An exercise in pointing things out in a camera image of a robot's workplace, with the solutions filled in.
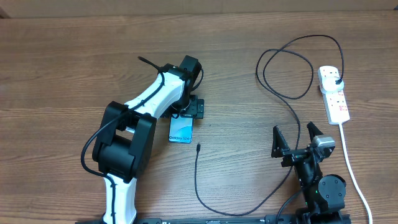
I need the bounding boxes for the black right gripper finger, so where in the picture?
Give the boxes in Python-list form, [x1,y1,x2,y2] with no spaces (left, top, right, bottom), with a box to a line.
[271,126,290,158]
[307,121,323,146]

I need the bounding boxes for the Galaxy S24 smartphone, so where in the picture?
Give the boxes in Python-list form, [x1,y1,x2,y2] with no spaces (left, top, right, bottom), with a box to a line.
[169,114,193,144]

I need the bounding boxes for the black USB charging cable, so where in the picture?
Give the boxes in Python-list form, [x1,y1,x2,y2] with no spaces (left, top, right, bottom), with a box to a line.
[194,34,345,217]

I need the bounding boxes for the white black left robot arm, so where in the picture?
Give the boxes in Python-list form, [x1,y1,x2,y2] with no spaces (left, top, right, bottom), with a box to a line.
[80,55,204,223]

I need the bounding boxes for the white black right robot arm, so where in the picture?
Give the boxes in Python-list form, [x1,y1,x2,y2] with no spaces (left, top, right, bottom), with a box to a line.
[266,122,351,224]

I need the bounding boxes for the white charger adapter plug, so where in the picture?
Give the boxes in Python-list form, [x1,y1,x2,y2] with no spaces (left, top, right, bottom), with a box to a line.
[320,77,345,94]

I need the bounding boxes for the white power strip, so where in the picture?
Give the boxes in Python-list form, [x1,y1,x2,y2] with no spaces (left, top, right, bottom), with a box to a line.
[318,66,350,125]

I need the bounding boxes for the white power strip cord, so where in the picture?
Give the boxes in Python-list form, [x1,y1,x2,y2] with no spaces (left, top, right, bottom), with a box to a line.
[338,123,374,224]

